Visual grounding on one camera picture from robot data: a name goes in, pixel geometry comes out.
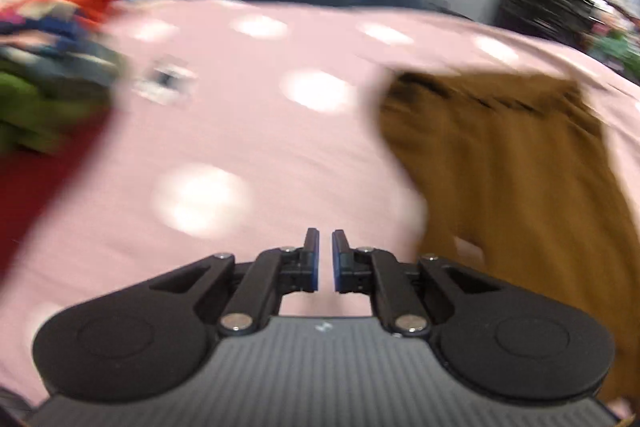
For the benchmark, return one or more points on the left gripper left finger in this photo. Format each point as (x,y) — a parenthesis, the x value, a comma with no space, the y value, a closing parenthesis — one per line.
(151,337)

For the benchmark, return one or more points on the pile of colourful clothes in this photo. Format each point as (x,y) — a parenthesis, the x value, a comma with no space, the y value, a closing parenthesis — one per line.
(56,71)

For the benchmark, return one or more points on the black wire shelf cart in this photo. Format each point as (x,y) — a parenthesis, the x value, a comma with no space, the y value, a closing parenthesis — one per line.
(564,21)

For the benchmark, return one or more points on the pink polka dot bedsheet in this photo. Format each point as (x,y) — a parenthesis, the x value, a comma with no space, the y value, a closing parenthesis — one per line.
(240,126)

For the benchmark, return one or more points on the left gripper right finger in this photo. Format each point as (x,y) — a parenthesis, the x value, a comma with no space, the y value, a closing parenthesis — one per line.
(498,338)

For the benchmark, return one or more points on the brown knit garment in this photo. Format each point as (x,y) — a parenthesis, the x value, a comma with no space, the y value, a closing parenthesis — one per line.
(517,166)

